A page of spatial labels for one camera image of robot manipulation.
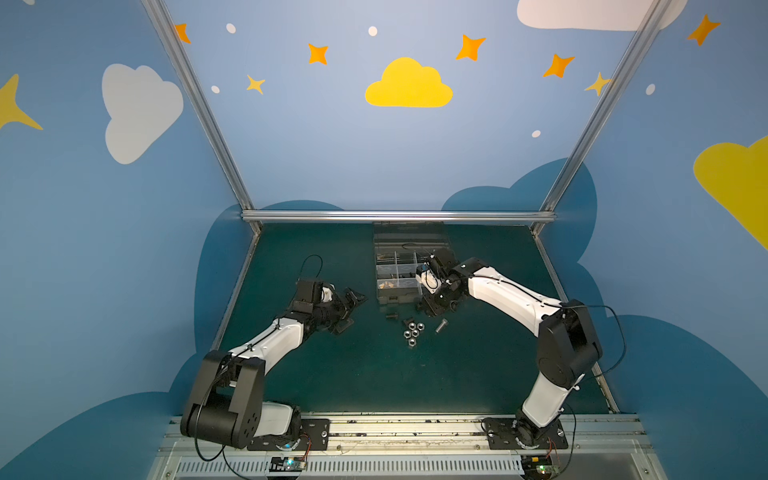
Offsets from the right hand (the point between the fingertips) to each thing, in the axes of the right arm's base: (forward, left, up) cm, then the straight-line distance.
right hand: (436, 304), depth 90 cm
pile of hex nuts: (-6, +7, -8) cm, 12 cm away
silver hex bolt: (-2, -3, -7) cm, 8 cm away
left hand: (-4, +21, +3) cm, 21 cm away
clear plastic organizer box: (+5, +12, +20) cm, 24 cm away
